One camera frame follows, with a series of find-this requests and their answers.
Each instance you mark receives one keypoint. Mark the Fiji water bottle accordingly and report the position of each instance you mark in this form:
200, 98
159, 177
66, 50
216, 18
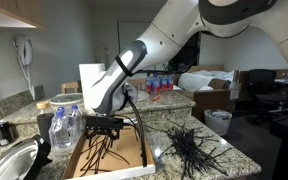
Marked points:
154, 83
170, 82
148, 83
164, 83

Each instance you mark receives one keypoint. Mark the clear bottle with blue cap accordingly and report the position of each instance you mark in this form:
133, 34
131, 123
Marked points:
60, 130
75, 120

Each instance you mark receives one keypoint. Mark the white lidded bowl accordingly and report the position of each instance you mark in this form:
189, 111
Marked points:
65, 99

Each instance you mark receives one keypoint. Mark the black table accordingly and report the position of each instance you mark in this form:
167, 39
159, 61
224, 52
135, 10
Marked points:
287, 143

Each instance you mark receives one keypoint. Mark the brown wooden cabinet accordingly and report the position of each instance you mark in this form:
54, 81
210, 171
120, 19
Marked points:
210, 101

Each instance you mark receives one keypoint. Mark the white paper towel roll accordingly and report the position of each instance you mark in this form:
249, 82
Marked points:
85, 86

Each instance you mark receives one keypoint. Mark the black zip-tie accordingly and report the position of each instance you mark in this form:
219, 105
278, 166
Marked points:
87, 156
105, 146
95, 156
119, 156

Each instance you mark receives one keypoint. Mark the wooden chair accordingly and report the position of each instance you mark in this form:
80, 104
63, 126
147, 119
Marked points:
70, 86
137, 83

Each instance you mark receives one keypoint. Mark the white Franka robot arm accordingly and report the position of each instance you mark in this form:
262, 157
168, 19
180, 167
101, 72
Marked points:
170, 33

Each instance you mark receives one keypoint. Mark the black office chair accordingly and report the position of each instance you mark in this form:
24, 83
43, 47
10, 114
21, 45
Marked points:
262, 86

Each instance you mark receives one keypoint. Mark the flat brown cardboard box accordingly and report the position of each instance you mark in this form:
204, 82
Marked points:
124, 143

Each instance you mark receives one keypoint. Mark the round white plate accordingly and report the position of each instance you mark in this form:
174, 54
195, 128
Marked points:
141, 96

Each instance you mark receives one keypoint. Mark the black can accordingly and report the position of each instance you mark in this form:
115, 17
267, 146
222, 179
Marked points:
0, 133

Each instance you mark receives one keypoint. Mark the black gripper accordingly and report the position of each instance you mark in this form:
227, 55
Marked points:
104, 123

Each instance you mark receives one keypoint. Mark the white trash bin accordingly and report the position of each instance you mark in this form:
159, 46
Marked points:
217, 123

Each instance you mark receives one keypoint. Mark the pile of black zip-ties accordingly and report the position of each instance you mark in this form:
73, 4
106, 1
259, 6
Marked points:
190, 146

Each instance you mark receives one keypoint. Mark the wooden wall cabinet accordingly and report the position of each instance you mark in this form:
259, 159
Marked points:
14, 11

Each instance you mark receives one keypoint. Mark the dark jar with tan lid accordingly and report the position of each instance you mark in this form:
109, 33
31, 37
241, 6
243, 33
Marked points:
44, 123

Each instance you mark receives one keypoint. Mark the white wall phone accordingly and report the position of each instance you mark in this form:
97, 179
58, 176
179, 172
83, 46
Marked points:
24, 50

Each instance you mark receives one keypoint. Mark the orange marker pen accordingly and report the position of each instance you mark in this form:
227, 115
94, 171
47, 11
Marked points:
156, 98

